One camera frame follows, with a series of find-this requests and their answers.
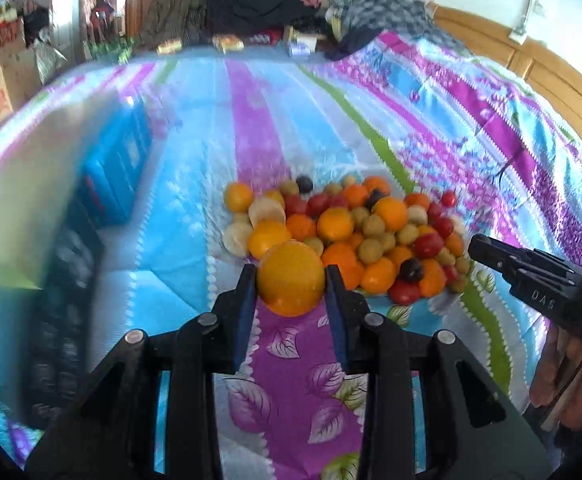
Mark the person's right hand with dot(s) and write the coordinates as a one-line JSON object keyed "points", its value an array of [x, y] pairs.
{"points": [[561, 380]]}

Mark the large yellow orange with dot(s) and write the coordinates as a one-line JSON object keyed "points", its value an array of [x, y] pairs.
{"points": [[291, 278]]}

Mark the green leafy bundle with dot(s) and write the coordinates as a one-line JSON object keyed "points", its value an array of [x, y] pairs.
{"points": [[111, 50]]}

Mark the small white carton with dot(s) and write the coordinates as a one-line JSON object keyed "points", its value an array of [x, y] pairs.
{"points": [[301, 42]]}

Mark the black garment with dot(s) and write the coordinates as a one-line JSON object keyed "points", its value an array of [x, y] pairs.
{"points": [[251, 5]]}

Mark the white door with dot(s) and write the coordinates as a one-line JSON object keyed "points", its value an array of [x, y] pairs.
{"points": [[66, 5]]}

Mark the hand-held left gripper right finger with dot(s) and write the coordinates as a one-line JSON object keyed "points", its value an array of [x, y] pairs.
{"points": [[335, 320]]}

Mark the dark purple plum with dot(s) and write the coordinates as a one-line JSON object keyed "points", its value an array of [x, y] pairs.
{"points": [[304, 183], [412, 270], [375, 198]]}

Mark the wooden headboard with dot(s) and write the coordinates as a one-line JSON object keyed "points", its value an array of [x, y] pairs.
{"points": [[546, 60]]}

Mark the blue box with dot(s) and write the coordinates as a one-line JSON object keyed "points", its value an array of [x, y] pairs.
{"points": [[116, 170]]}

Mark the striped floral bedspread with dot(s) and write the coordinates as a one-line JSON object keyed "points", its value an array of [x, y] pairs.
{"points": [[196, 160]]}

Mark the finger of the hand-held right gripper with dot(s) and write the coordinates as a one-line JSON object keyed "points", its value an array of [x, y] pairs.
{"points": [[496, 252], [536, 290]]}

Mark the brown patterned cloth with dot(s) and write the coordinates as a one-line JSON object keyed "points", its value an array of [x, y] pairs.
{"points": [[171, 10]]}

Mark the heap of oranges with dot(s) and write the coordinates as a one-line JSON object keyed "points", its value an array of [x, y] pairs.
{"points": [[335, 224]]}

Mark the pale yellow pear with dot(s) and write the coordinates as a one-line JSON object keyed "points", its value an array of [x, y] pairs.
{"points": [[266, 211], [236, 238]]}

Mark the wall socket with conduit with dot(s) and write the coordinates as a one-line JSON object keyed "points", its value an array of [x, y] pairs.
{"points": [[527, 5]]}

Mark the yellow snack packet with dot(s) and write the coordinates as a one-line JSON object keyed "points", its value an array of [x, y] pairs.
{"points": [[169, 46], [228, 42]]}

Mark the pale box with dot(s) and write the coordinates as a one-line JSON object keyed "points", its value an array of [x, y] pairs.
{"points": [[21, 200]]}

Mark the dark rectangular object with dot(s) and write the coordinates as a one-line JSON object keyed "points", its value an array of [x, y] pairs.
{"points": [[61, 310]]}

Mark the small whitish peeled longan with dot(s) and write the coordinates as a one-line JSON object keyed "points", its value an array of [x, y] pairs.
{"points": [[417, 215]]}

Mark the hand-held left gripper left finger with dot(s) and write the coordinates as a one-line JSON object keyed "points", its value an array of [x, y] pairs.
{"points": [[245, 320]]}

